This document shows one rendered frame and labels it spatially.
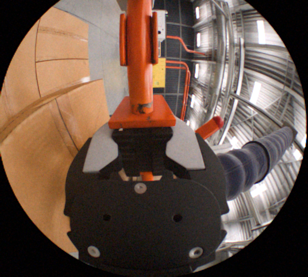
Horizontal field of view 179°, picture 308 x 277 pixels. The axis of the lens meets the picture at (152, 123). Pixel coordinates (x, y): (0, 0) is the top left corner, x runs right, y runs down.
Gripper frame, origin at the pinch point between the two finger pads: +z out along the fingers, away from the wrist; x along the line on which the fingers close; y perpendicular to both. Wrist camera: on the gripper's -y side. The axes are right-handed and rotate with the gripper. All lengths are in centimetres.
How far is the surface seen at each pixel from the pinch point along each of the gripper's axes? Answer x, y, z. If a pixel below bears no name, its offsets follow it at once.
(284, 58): 512, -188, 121
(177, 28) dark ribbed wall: 327, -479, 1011
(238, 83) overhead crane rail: 201, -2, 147
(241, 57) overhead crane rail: 201, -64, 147
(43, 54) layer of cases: -54, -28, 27
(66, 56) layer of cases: -54, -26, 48
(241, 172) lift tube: 28.3, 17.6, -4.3
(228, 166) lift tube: 24.4, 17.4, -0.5
